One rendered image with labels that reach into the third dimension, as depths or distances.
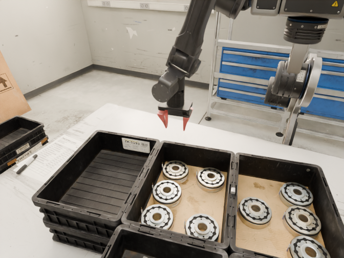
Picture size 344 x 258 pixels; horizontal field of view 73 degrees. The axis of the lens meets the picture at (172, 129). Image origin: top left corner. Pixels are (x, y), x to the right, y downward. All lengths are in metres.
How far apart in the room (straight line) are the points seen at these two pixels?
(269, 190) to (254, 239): 0.22
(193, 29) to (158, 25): 3.16
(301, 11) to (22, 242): 1.27
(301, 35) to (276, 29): 2.34
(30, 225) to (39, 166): 0.35
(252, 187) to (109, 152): 0.62
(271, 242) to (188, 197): 0.29
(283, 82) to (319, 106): 1.69
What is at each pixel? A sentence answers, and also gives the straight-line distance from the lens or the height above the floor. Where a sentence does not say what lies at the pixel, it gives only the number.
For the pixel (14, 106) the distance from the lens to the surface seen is 3.50.
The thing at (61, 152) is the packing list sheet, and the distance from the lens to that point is 1.39.
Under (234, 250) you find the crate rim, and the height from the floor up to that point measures 0.93.
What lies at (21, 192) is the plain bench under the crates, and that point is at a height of 0.70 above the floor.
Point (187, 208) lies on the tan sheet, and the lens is 0.84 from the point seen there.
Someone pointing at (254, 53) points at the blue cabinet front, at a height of 0.85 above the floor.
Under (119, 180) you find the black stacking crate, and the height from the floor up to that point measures 0.83.
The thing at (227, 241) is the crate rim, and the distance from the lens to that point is 0.68.
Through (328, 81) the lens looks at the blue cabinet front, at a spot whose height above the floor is 0.68.
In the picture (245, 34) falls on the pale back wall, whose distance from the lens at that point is 3.38.
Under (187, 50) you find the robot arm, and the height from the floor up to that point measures 1.34.
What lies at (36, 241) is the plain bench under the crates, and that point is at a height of 0.70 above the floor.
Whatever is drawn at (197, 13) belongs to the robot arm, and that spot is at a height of 1.43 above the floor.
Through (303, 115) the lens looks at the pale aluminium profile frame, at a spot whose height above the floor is 0.30.
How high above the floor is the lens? 1.50
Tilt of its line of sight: 34 degrees down
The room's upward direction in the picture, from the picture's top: straight up
